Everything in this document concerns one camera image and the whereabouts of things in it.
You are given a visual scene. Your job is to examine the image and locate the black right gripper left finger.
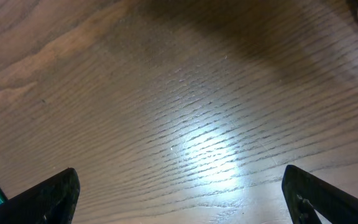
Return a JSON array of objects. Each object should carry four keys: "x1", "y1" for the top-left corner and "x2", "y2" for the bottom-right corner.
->
[{"x1": 0, "y1": 168, "x2": 80, "y2": 224}]

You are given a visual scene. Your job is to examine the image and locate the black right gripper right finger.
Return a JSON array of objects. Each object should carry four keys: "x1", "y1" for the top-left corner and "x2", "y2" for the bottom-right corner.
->
[{"x1": 282, "y1": 165, "x2": 358, "y2": 223}]

